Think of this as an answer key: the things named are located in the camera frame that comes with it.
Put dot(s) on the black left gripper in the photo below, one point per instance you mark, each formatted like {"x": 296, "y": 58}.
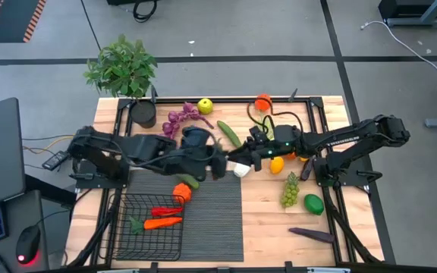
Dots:
{"x": 192, "y": 159}

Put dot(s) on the black metal table frame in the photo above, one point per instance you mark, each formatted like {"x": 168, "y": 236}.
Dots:
{"x": 233, "y": 101}

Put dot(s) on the white green leek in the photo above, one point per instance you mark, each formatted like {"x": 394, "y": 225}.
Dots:
{"x": 242, "y": 170}

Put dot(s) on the black desk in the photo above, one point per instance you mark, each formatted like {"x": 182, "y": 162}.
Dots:
{"x": 21, "y": 212}

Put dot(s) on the orange striped dark mat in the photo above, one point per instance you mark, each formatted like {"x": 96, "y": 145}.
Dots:
{"x": 10, "y": 19}

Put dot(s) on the red chili pepper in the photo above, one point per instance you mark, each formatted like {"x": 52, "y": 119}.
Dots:
{"x": 165, "y": 211}

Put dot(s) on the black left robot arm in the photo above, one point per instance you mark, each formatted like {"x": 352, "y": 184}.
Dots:
{"x": 146, "y": 146}

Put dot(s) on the green lime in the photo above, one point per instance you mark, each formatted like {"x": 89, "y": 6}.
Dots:
{"x": 313, "y": 204}

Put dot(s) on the light green cucumber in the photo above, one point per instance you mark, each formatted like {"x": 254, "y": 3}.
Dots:
{"x": 229, "y": 133}

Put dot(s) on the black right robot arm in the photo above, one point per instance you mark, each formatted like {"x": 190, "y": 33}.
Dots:
{"x": 355, "y": 134}

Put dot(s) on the green grape bunch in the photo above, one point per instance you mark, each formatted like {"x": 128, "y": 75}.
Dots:
{"x": 290, "y": 193}

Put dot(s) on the dark green cucumber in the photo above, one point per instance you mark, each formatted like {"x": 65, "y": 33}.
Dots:
{"x": 191, "y": 182}

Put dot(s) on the green potted plant black pot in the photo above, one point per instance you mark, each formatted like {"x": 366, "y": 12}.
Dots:
{"x": 121, "y": 70}

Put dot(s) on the black computer mouse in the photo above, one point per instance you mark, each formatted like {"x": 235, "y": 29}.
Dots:
{"x": 28, "y": 242}

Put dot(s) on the purple eggplant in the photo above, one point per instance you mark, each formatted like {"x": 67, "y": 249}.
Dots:
{"x": 307, "y": 170}
{"x": 313, "y": 235}

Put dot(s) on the grey woven placemat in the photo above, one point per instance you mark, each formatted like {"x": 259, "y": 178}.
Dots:
{"x": 214, "y": 220}

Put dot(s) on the yellow lemon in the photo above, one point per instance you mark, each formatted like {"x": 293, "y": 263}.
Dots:
{"x": 277, "y": 165}

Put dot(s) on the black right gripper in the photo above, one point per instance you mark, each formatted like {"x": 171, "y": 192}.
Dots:
{"x": 264, "y": 146}

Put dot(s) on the yellow-green apple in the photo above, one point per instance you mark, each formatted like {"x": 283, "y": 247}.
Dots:
{"x": 205, "y": 106}

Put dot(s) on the purple onion bunch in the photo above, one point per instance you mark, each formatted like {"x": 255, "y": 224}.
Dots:
{"x": 173, "y": 117}

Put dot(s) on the small black handheld device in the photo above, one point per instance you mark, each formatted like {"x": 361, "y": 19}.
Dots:
{"x": 55, "y": 160}

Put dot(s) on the orange carrot green top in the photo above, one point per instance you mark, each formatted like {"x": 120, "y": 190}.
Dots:
{"x": 161, "y": 223}

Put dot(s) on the dark desk base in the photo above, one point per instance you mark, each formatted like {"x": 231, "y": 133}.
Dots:
{"x": 404, "y": 9}

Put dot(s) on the red tomato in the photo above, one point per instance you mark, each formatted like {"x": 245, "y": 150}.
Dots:
{"x": 263, "y": 103}

